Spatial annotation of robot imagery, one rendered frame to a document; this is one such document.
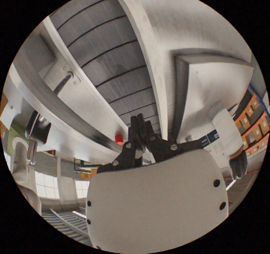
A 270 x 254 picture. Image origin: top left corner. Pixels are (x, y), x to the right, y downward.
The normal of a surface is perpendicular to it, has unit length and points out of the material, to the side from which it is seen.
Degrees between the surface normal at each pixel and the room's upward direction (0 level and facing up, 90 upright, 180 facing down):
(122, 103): 0
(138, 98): 0
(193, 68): 0
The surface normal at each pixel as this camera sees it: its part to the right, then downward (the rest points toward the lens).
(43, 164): 0.96, -0.27
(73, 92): 0.18, 0.79
